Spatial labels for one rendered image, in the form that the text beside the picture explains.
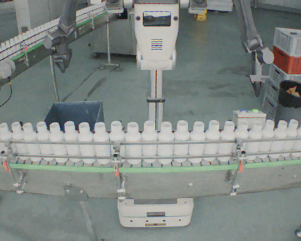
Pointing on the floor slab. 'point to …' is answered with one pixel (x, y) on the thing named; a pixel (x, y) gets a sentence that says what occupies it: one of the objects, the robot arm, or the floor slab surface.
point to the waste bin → (293, 103)
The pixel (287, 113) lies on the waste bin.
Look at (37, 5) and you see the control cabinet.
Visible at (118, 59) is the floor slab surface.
